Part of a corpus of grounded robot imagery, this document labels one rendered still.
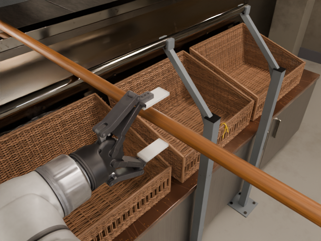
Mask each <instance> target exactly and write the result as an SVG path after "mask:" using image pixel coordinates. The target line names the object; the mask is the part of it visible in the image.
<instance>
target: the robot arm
mask: <svg viewBox="0 0 321 241"><path fill-rule="evenodd" d="M169 95H170V93H169V92H168V91H166V90H164V89H162V88H160V87H158V88H156V89H154V90H153V91H151V92H149V91H146V92H145V93H143V94H141V95H138V94H136V93H134V92H132V91H131V90H129V91H127V92H126V94H125V95H124V96H123V97H122V98H121V99H120V101H119V102H118V103H117V104H116V105H115V106H114V107H113V109H112V110H111V111H110V112H109V113H108V114H107V115H106V116H105V117H104V118H103V120H102V121H101V122H99V123H98V124H96V125H95V126H94V127H93V128H92V131H93V132H94V133H96V135H97V138H98V139H97V141H96V142H95V143H94V144H92V145H84V146H82V147H81V148H79V149H77V150H76V151H74V152H72V153H71V154H69V156H68V155H66V154H61V155H59V156H58V157H56V158H54V159H52V160H51V161H49V162H47V163H45V164H44V165H42V166H39V167H37V168H36V169H35V170H34V171H32V172H30V173H27V174H25V175H22V176H19V177H15V178H12V179H10V180H8V181H6V182H4V183H2V184H0V241H81V240H79V239H78V238H77V237H76V236H75V235H74V234H73V233H72V232H71V231H70V229H69V228H68V227H67V225H66V223H65V222H64V220H63V218H64V217H65V216H68V215H69V214H70V213H71V212H72V211H73V210H75V209H76V208H78V207H79V206H80V205H82V204H83V203H85V202H86V201H87V200H89V199H90V198H91V195H92V191H94V190H95V189H97V188H98V187H99V186H101V185H102V184H104V183H106V184H107V185H109V186H113V185H114V184H116V183H117V182H120V181H123V180H126V179H130V178H133V177H136V176H139V175H142V174H144V170H143V168H144V167H145V166H146V163H147V162H149V161H150V160H151V159H153V158H154V157H155V156H156V155H157V154H159V153H160V152H161V151H163V150H164V149H165V148H167V147H168V146H169V144H168V143H166V142H165V141H163V140H162V139H160V138H159V139H157V140H156V141H154V142H153V143H151V144H150V145H149V146H147V147H146V148H144V149H143V150H141V151H140V152H139V153H137V156H138V157H139V158H138V157H137V156H135V157H133V156H124V152H123V142H124V140H125V138H126V137H125V135H126V133H127V131H128V130H129V128H130V126H131V125H132V123H133V121H134V120H135V118H136V117H137V115H138V113H139V112H140V110H141V109H143V110H146V109H147V108H149V107H151V106H152V105H154V104H156V103H157V102H159V101H161V100H162V99H164V98H166V97H167V96H169ZM134 106H135V107H134ZM113 134H114V135H115V136H117V137H118V139H117V138H114V137H112V136H113ZM118 167H119V168H120V169H116V168H118Z"/></svg>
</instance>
